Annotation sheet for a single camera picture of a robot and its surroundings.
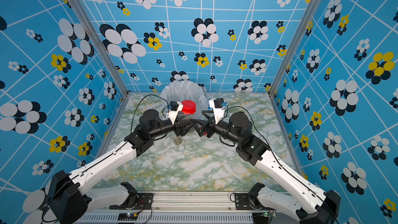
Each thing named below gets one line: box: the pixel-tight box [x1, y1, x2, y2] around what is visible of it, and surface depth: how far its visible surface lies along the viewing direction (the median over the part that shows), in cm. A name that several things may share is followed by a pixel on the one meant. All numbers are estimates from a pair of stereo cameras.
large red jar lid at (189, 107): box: [181, 99, 197, 115], surface depth 65 cm
